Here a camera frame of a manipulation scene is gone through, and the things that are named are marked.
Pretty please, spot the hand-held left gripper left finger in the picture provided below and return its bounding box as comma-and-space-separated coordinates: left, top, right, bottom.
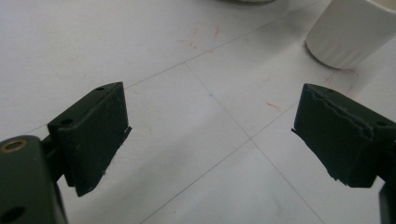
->
47, 81, 133, 198

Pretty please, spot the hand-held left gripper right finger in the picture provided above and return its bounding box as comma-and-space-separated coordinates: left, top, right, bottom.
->
291, 83, 396, 189

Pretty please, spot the white cup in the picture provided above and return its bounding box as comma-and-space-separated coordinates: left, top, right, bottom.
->
304, 0, 396, 70

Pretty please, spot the cream rice container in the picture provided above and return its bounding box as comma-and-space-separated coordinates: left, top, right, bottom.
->
218, 0, 276, 6

